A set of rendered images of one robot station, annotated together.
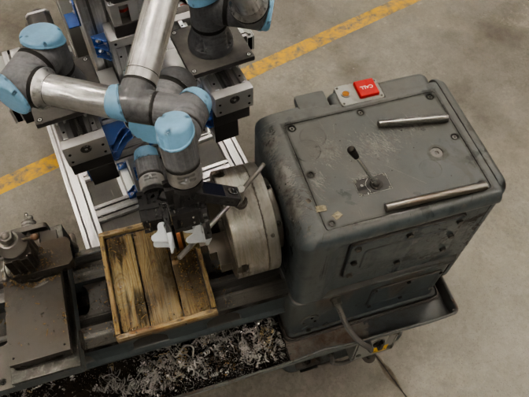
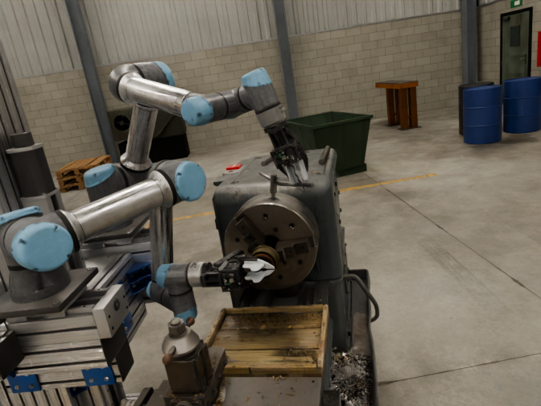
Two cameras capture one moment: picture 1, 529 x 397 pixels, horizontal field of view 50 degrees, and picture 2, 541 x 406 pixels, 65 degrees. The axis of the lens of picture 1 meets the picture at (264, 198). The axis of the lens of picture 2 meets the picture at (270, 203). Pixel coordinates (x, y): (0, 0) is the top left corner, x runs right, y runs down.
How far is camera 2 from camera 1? 1.50 m
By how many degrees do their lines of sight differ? 59
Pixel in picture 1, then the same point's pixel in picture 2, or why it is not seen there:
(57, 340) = (305, 387)
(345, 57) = not seen: hidden behind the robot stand
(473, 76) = not seen: hidden behind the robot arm
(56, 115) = (67, 293)
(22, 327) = not seen: outside the picture
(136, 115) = (218, 102)
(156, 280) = (272, 340)
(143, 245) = (229, 343)
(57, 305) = (260, 383)
